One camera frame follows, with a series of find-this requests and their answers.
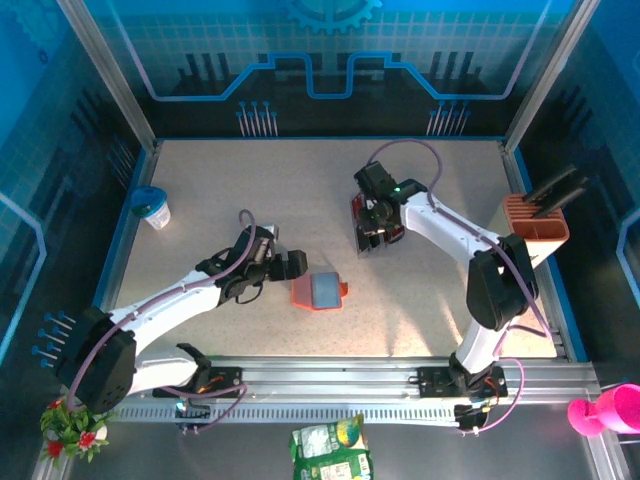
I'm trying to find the white cup blue lid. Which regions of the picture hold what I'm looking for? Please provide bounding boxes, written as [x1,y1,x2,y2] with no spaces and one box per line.
[130,185,172,231]

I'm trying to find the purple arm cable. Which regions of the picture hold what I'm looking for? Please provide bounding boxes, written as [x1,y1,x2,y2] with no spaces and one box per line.
[67,208,259,409]
[366,138,557,344]

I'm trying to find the orange felt card holder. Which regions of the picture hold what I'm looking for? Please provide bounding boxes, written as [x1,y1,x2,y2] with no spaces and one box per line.
[290,271,350,314]

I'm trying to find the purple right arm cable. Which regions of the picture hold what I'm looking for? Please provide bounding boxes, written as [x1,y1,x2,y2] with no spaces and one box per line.
[366,138,557,344]

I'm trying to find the grey slotted cable duct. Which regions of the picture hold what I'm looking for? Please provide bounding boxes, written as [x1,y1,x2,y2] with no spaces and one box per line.
[107,403,464,427]

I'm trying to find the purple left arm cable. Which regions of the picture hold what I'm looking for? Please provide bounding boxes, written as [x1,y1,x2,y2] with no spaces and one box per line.
[67,208,259,409]

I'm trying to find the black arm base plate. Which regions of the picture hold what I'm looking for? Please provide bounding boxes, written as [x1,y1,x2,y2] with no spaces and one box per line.
[151,366,246,401]
[416,366,510,400]

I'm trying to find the green snack bag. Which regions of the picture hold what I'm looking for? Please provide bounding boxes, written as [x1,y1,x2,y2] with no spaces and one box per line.
[289,413,370,460]
[292,448,375,480]

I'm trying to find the white orange knife block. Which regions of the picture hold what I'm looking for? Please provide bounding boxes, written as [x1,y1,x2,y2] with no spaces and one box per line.
[501,193,572,275]

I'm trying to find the black knife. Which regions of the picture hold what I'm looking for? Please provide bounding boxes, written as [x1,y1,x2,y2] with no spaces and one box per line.
[530,175,592,221]
[523,164,580,205]

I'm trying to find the pink plastic cup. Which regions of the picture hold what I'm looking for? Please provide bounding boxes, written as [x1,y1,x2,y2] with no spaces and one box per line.
[566,383,640,440]

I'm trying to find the artificial plant red flowers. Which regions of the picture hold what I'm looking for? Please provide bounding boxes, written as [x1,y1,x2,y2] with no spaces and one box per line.
[38,393,115,469]

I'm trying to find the aluminium mounting rail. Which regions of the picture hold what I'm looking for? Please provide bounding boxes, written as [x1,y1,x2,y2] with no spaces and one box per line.
[62,355,601,407]

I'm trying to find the clear acrylic card display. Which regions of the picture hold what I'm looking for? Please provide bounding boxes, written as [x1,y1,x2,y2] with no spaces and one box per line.
[347,191,407,260]

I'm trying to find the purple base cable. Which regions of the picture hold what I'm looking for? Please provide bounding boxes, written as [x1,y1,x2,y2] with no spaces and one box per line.
[174,383,250,436]
[459,357,525,436]

